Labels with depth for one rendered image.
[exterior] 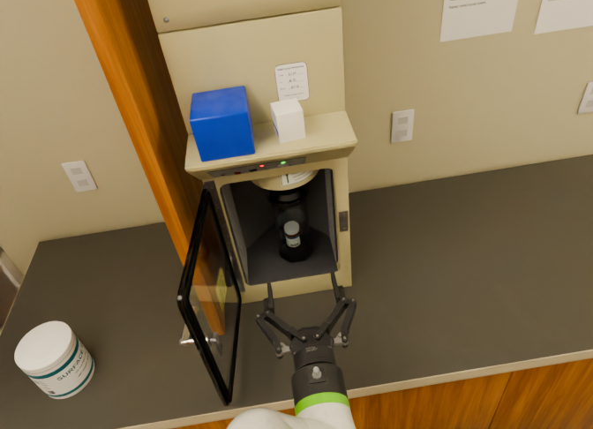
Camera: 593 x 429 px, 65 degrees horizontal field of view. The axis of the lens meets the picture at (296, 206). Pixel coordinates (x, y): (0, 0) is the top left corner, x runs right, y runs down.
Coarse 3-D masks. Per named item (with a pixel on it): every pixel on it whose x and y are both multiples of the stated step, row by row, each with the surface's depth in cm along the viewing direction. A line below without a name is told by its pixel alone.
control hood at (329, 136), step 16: (336, 112) 92; (256, 128) 91; (272, 128) 91; (304, 128) 89; (320, 128) 89; (336, 128) 88; (192, 144) 89; (256, 144) 87; (272, 144) 86; (288, 144) 86; (304, 144) 85; (320, 144) 85; (336, 144) 85; (352, 144) 85; (192, 160) 85; (224, 160) 84; (240, 160) 84; (256, 160) 84; (272, 160) 86; (320, 160) 96; (208, 176) 93
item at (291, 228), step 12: (288, 204) 114; (300, 204) 117; (276, 216) 120; (288, 216) 118; (300, 216) 119; (276, 228) 124; (288, 228) 121; (300, 228) 122; (288, 240) 124; (300, 240) 125; (288, 252) 128; (300, 252) 128
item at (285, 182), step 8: (280, 176) 105; (288, 176) 105; (296, 176) 106; (304, 176) 107; (312, 176) 108; (256, 184) 109; (264, 184) 107; (272, 184) 106; (280, 184) 106; (288, 184) 106; (296, 184) 106
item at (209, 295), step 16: (208, 208) 99; (208, 224) 98; (192, 240) 87; (208, 240) 97; (208, 256) 96; (224, 256) 110; (208, 272) 95; (224, 272) 109; (192, 288) 84; (208, 288) 94; (224, 288) 108; (192, 304) 83; (208, 304) 93; (224, 304) 106; (208, 320) 92; (224, 320) 105; (192, 336) 83; (208, 336) 92; (224, 336) 104; (224, 352) 103; (208, 368) 91; (224, 368) 102; (224, 400) 100
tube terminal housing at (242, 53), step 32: (192, 32) 79; (224, 32) 80; (256, 32) 81; (288, 32) 81; (320, 32) 82; (192, 64) 83; (224, 64) 84; (256, 64) 84; (320, 64) 86; (256, 96) 89; (320, 96) 90; (256, 288) 126; (288, 288) 128; (320, 288) 130
